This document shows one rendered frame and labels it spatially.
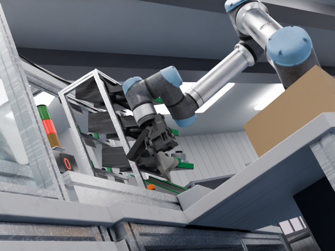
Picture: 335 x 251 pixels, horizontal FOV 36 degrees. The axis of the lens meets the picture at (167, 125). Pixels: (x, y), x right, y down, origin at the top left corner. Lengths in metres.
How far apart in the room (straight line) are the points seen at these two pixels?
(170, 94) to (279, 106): 0.46
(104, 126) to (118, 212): 1.20
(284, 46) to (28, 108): 0.79
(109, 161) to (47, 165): 1.20
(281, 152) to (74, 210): 0.39
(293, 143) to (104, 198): 0.37
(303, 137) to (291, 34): 0.60
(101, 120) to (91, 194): 1.09
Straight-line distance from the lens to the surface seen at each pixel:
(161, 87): 1.66
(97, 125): 2.03
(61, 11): 3.81
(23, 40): 3.97
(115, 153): 1.96
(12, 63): 0.87
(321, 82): 1.27
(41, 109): 1.63
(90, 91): 2.08
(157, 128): 1.63
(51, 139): 1.58
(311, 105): 1.29
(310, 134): 0.89
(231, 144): 7.65
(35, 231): 0.66
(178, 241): 1.03
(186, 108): 1.72
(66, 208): 0.72
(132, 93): 1.67
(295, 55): 1.40
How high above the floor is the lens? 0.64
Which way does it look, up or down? 21 degrees up
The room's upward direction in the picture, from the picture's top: 24 degrees counter-clockwise
